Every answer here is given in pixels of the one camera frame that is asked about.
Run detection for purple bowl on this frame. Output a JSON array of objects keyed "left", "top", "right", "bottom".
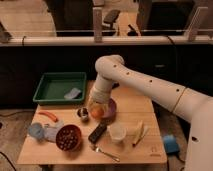
[{"left": 103, "top": 99, "right": 117, "bottom": 119}]

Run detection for orange apple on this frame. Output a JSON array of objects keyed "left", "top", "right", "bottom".
[{"left": 90, "top": 107, "right": 104, "bottom": 119}]

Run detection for red bowl with food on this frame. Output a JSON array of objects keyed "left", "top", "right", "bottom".
[{"left": 56, "top": 124, "right": 82, "bottom": 151}]

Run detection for white paper cup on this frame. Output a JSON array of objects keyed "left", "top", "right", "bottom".
[{"left": 108, "top": 123, "right": 126, "bottom": 143}]

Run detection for green plastic tray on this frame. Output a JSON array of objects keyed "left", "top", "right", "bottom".
[{"left": 33, "top": 72, "right": 87, "bottom": 105}]

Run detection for orange carrot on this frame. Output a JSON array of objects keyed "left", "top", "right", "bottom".
[{"left": 38, "top": 111, "right": 58, "bottom": 122}]

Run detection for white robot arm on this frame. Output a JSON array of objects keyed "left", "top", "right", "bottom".
[{"left": 89, "top": 55, "right": 213, "bottom": 171}]

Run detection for black rectangular block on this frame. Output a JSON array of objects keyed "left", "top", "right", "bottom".
[{"left": 88, "top": 123, "right": 107, "bottom": 144}]

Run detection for small metal cup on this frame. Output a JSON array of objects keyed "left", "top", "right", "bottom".
[{"left": 77, "top": 108, "right": 89, "bottom": 122}]

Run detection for metal fork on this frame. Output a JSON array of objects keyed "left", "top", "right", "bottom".
[{"left": 90, "top": 144, "right": 120, "bottom": 162}]

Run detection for white railing bar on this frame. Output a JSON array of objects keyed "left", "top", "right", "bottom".
[{"left": 0, "top": 35, "right": 213, "bottom": 46}]

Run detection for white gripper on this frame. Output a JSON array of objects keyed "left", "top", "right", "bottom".
[{"left": 87, "top": 87, "right": 110, "bottom": 113}]

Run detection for clear plastic lid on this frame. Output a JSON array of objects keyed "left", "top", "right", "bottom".
[{"left": 44, "top": 121, "right": 64, "bottom": 143}]

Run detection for grey sponge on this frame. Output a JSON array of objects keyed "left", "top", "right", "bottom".
[{"left": 64, "top": 88, "right": 81, "bottom": 100}]

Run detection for blue object on floor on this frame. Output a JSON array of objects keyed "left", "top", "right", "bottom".
[{"left": 163, "top": 135, "right": 180, "bottom": 154}]

